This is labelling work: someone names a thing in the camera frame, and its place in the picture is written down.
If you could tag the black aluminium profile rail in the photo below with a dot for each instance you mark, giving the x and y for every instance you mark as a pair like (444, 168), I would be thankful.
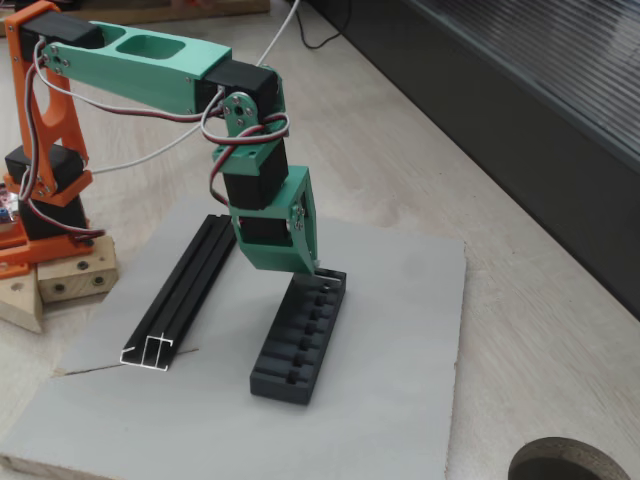
(190, 285)

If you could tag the grey board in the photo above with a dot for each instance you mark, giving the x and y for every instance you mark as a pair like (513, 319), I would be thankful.
(380, 350)

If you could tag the black slotted holder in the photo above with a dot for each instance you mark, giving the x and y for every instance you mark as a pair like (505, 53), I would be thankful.
(295, 365)

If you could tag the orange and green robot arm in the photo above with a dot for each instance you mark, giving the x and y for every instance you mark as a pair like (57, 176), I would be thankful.
(135, 75)

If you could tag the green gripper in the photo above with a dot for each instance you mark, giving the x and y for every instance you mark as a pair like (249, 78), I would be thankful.
(270, 254)

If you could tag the red and blue circuit board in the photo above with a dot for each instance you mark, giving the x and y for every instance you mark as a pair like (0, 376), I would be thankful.
(6, 205)

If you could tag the wooden block with screw holes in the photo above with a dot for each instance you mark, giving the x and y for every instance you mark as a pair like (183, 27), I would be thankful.
(75, 280)

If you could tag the dark cabinet with ribbed panel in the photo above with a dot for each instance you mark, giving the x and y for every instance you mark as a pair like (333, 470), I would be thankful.
(525, 100)

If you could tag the triangular wooden block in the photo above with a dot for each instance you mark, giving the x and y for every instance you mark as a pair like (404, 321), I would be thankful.
(20, 305)

